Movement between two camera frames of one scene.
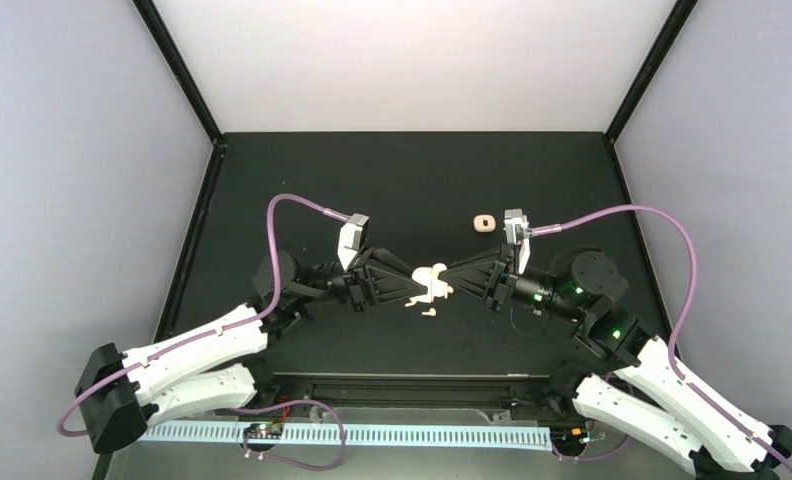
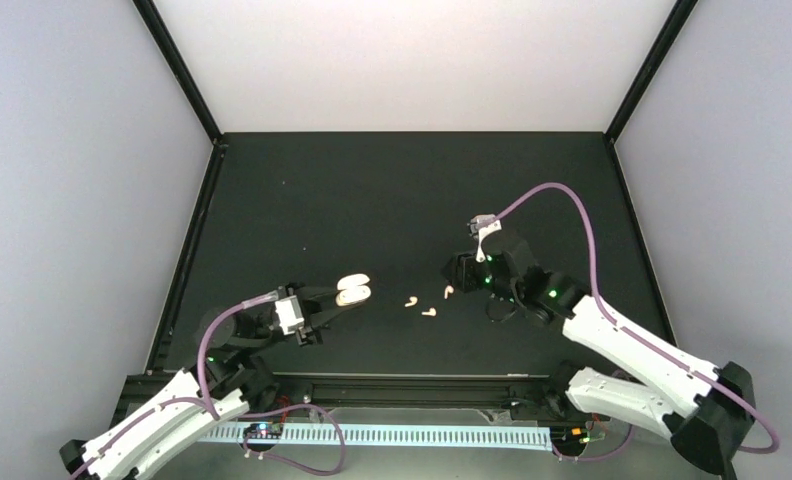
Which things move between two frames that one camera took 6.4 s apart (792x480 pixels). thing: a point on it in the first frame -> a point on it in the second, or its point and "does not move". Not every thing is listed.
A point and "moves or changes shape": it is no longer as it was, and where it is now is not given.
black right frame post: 675,22 does not move
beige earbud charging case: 435,286 moves or changes shape
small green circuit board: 264,430 does not move
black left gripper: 360,285 -> 314,319
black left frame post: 172,54 does not move
